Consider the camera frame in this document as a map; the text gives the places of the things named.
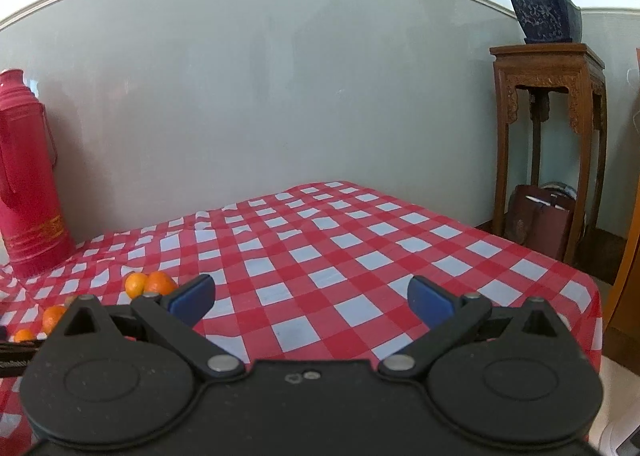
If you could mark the brown wooden furniture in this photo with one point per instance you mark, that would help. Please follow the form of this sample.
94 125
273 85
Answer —
631 261

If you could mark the carved wooden plant stand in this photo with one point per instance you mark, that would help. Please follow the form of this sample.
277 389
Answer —
545 53

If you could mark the red white checked tablecloth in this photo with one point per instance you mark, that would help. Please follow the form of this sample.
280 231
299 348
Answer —
325 256

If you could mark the brown paper bag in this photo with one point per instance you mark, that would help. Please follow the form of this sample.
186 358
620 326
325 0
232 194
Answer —
540 226

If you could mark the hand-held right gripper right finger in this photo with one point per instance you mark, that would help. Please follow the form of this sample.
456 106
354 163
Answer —
430 301

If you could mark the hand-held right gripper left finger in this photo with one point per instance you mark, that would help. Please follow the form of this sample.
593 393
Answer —
192 298

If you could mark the white plastic object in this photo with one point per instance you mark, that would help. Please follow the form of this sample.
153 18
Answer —
622 443

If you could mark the orange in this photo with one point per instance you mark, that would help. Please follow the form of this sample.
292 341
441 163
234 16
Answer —
135 285
52 318
161 282
23 335

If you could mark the red thermos flask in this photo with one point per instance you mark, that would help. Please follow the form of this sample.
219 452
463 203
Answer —
25 186

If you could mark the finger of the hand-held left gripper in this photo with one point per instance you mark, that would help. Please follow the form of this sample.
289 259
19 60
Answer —
20 345

